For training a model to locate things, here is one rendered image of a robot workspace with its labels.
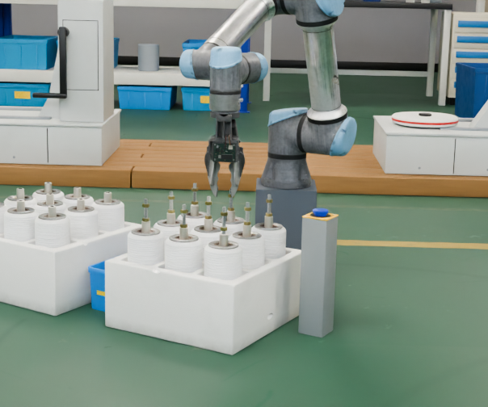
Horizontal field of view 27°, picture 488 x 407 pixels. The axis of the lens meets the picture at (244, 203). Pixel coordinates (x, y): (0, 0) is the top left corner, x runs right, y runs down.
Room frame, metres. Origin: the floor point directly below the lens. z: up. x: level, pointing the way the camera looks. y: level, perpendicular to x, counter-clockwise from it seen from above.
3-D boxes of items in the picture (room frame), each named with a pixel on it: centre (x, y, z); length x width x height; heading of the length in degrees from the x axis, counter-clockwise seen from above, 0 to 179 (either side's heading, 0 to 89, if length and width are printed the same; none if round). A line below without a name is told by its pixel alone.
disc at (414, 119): (4.63, -0.82, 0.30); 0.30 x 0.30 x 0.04
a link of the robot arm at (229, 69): (2.43, 0.05, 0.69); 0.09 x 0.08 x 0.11; 150
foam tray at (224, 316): (2.61, 0.09, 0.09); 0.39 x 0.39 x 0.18; 61
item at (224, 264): (2.45, 0.05, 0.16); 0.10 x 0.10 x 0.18
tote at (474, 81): (6.92, -1.68, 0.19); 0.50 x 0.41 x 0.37; 3
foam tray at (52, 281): (2.87, 0.56, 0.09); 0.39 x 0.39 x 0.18; 58
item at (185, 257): (2.50, 0.15, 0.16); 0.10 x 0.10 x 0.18
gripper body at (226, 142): (2.42, 0.05, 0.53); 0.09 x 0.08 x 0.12; 178
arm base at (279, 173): (3.00, -0.13, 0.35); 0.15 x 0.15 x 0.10
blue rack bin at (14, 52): (7.35, 1.57, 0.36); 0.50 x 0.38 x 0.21; 178
